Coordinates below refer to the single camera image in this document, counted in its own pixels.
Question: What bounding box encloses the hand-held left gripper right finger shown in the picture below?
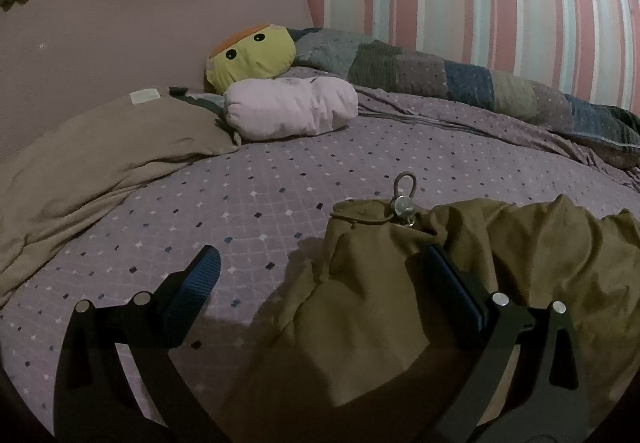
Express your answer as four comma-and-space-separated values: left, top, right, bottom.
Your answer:
422, 244, 591, 443

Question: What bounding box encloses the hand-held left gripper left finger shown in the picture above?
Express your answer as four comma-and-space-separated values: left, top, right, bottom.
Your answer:
52, 244, 231, 443

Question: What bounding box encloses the olive brown large garment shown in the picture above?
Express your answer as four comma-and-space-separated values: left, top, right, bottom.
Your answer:
212, 172, 640, 443

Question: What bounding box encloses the purple dotted bed sheet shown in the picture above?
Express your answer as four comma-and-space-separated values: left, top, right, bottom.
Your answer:
0, 66, 640, 443

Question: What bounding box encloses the tan pillow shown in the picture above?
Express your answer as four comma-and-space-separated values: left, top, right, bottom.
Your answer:
0, 86, 243, 309

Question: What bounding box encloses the dark grey cloth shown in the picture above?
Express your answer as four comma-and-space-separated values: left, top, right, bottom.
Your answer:
169, 86, 242, 146

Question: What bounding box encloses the pink roll pillow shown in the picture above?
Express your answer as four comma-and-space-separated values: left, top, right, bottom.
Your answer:
223, 76, 359, 141

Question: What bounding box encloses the patchwork quilt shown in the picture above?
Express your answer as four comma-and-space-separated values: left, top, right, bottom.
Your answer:
285, 27, 640, 159

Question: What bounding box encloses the yellow plush face pillow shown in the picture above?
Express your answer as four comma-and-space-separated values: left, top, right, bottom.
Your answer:
202, 23, 297, 95

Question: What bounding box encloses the pink upholstered headboard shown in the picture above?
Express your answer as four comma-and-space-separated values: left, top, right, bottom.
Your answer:
0, 0, 315, 164

